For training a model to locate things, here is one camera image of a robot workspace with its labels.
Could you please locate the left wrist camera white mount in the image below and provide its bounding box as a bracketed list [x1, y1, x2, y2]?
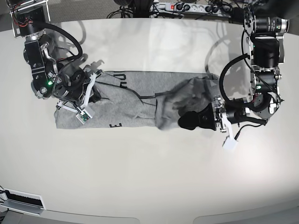
[221, 112, 238, 152]

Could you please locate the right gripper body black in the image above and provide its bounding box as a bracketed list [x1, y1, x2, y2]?
[53, 70, 90, 102]

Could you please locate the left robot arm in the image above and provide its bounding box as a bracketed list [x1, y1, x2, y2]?
[178, 0, 299, 131]

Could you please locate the black corrugated cable hose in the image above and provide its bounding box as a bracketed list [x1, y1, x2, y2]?
[32, 21, 84, 63]

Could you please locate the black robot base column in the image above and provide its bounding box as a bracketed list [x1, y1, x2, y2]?
[134, 0, 152, 18]

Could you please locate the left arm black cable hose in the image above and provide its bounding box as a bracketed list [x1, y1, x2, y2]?
[219, 53, 268, 126]

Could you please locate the white power strip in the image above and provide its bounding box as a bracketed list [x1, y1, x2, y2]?
[152, 0, 232, 17]

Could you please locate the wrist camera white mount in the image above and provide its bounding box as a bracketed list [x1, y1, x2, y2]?
[221, 112, 238, 152]
[57, 67, 102, 124]

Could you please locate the grey t-shirt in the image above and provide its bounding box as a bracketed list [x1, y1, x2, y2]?
[54, 71, 219, 130]

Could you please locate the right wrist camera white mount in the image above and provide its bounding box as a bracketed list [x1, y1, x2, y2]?
[57, 67, 102, 124]

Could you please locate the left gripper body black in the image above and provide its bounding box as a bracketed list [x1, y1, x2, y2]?
[212, 95, 250, 133]

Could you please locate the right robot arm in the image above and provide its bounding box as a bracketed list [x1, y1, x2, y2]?
[6, 0, 100, 105]

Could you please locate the black power adapter box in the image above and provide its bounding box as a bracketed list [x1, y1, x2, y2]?
[230, 7, 245, 24]

